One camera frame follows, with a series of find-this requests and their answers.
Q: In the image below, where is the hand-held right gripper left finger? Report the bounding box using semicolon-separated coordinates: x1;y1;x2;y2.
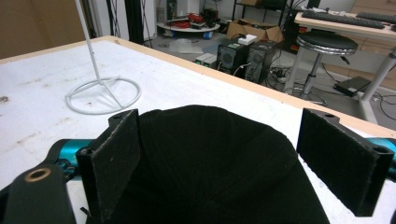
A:
76;108;141;224

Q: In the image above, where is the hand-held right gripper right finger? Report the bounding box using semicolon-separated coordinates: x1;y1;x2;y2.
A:
296;107;395;217

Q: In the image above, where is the black knit beanie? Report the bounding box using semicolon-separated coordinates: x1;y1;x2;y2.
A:
106;105;331;224

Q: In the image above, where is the flat black device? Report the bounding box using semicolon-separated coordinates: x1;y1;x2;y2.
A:
332;76;373;98

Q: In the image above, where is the round black stool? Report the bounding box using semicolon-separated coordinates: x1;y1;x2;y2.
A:
282;30;360;101

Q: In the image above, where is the black computer tower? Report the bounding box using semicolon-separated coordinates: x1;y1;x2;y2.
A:
245;40;278;85
216;40;250;75

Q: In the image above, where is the small grey device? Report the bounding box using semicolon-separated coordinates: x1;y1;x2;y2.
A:
194;52;219;70

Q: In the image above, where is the light wooden desk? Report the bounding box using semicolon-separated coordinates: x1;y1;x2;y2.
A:
293;10;396;125

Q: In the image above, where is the black upright pole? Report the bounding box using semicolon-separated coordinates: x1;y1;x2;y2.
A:
124;0;145;45

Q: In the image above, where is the long black keyboard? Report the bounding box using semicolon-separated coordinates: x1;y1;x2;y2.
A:
301;10;387;30

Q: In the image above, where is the open cardboard box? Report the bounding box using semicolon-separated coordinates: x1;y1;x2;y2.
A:
226;18;284;44

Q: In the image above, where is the round white platform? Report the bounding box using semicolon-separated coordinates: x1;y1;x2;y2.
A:
156;21;221;40

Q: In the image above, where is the short black keyboard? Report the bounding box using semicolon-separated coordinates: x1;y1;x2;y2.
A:
355;11;396;25

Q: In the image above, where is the small white box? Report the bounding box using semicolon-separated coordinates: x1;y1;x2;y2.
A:
237;34;259;47

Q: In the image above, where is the white wire stand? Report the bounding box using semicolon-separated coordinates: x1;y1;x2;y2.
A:
64;0;142;116

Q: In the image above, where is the red cable bundle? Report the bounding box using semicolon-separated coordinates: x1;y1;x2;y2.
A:
170;12;206;29

